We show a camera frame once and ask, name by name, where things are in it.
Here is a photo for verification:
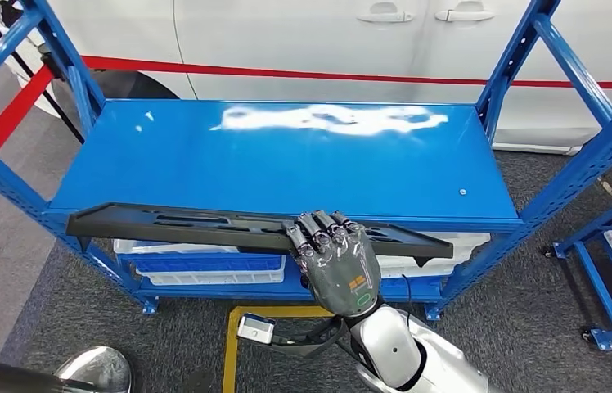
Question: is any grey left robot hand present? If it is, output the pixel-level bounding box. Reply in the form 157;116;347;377
182;368;215;393

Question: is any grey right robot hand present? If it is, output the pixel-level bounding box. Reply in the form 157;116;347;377
282;210;383;319

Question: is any black plastic plate frame part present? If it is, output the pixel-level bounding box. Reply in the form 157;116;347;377
65;201;455;269

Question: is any blue metal shelf rack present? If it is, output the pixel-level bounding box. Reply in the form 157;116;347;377
0;0;612;322

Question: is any blue wheeled shelf rack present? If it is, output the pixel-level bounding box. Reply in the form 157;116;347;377
542;181;612;353

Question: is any chrome stanchion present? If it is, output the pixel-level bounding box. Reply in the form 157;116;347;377
0;346;133;393

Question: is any red barrier belt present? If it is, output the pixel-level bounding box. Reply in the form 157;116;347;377
80;55;612;91
0;65;55;199

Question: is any white car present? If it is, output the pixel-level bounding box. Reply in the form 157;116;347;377
0;0;612;157

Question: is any thin black cable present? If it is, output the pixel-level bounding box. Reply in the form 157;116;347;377
399;273;414;328

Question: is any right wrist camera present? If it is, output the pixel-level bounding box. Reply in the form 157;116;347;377
236;313;350;360

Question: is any black barrier post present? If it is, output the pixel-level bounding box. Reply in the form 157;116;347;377
0;0;86;144

